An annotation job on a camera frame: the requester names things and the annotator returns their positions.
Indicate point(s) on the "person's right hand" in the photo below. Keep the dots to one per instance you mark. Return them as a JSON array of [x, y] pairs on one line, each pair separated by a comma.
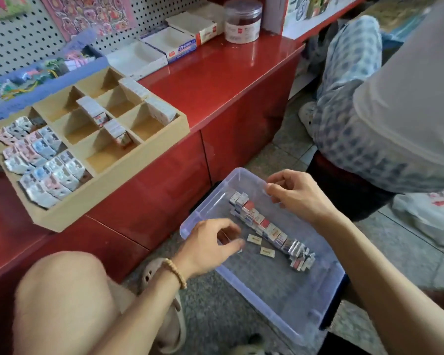
[[303, 194]]

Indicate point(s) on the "person's left hand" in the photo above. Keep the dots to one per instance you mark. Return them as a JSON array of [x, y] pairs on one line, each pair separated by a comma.
[[207, 247]]

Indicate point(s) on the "clear plastic storage bin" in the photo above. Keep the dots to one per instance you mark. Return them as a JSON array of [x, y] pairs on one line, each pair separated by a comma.
[[281, 292]]

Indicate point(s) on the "wooden compartment tray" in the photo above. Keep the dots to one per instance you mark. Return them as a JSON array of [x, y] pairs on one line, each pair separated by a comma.
[[133, 162]]

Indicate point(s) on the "person's right forearm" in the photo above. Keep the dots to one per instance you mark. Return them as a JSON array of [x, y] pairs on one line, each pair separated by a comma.
[[392, 284]]

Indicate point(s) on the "person's left forearm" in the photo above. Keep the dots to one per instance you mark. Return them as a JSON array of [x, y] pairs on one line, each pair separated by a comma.
[[137, 314]]

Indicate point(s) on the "person's left cream clog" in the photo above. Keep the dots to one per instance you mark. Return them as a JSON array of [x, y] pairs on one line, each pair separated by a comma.
[[170, 321]]

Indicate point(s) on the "person's left leg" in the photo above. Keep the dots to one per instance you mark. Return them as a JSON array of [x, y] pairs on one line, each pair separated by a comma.
[[59, 307]]

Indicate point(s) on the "blue box of trinkets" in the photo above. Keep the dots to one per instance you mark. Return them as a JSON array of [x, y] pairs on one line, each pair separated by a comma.
[[37, 81]]

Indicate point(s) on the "black stool red cushion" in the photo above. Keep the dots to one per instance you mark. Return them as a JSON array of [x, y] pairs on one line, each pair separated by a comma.
[[348, 197]]

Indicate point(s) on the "crumpled white plastic bag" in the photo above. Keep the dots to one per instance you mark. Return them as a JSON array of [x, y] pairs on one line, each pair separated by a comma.
[[429, 218]]

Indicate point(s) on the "red display counter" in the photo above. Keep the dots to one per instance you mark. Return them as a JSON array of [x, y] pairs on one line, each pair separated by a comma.
[[229, 77]]

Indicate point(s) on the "black shorts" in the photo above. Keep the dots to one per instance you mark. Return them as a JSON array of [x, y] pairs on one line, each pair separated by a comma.
[[344, 345]]

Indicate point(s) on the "round clear plastic jar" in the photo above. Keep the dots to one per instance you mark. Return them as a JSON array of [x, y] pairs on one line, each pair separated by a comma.
[[243, 22]]

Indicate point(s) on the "white side shelf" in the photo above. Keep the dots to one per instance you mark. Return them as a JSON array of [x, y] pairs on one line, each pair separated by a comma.
[[311, 11]]

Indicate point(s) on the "pink sticker pack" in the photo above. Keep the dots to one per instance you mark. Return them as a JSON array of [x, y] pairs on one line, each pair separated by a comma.
[[89, 12]]

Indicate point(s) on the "white pegboard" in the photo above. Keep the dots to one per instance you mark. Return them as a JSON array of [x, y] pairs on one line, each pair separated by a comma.
[[15, 40]]

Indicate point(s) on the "green edged sticker pack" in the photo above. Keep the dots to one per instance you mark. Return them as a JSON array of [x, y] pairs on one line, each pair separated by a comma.
[[4, 5]]

